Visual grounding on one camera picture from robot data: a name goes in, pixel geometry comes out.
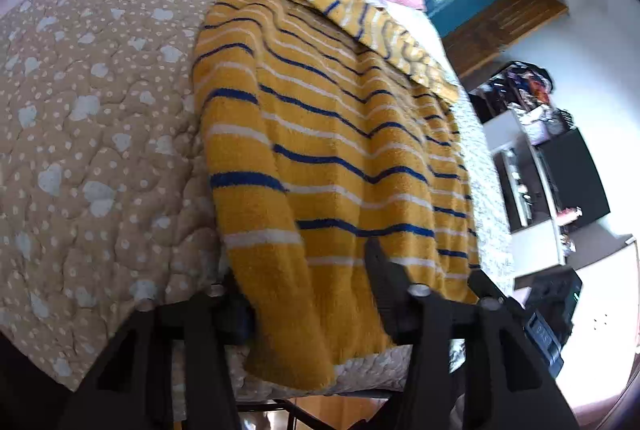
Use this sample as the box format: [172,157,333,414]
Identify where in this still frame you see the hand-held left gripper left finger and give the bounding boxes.
[59,281,257,430]

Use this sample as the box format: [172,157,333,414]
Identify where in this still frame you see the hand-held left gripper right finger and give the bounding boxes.
[364,239,582,430]

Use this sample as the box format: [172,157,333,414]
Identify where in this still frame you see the yellow striped sweater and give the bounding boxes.
[192,0,482,389]

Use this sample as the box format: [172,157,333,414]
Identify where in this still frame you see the white shelf unit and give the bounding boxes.
[489,109,576,267]

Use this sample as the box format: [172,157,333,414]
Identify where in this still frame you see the black monitor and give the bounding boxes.
[537,127,612,225]

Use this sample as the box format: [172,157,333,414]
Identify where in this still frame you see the pile of clutter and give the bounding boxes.
[469,61,575,147]

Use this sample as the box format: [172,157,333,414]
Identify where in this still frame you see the beige dotted quilt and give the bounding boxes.
[0,0,517,398]

